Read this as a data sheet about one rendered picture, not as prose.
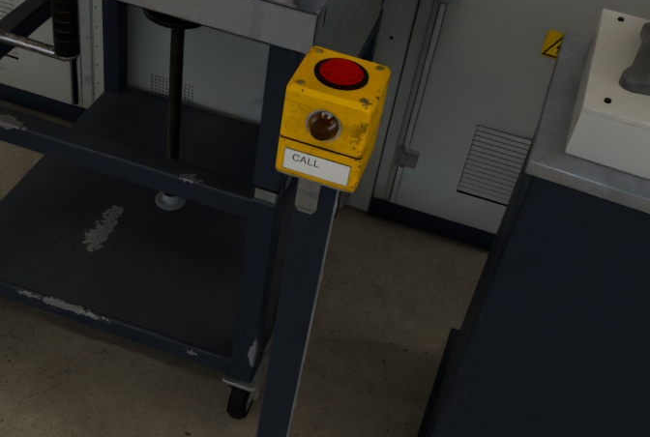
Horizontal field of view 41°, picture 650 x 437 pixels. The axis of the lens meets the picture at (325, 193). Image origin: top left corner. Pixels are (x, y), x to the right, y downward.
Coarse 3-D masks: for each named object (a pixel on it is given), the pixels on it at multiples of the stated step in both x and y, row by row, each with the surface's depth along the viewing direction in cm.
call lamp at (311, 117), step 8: (312, 112) 76; (320, 112) 75; (328, 112) 75; (312, 120) 75; (320, 120) 75; (328, 120) 75; (336, 120) 76; (312, 128) 75; (320, 128) 75; (328, 128) 75; (336, 128) 76; (312, 136) 76; (320, 136) 76; (328, 136) 76; (336, 136) 77
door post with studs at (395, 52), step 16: (400, 0) 167; (416, 0) 166; (400, 16) 169; (400, 32) 171; (400, 48) 173; (384, 64) 176; (400, 64) 175; (384, 112) 184; (384, 128) 186; (368, 176) 195; (368, 192) 198
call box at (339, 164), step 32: (320, 64) 78; (288, 96) 76; (320, 96) 75; (352, 96) 75; (384, 96) 80; (288, 128) 78; (352, 128) 76; (288, 160) 80; (320, 160) 79; (352, 160) 78; (352, 192) 81
